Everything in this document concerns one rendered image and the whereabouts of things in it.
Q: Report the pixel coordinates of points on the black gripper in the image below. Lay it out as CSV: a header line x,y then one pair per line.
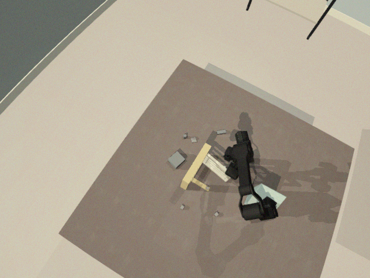
x,y
232,170

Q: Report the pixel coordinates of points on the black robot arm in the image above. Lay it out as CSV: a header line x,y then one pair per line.
x,y
242,153

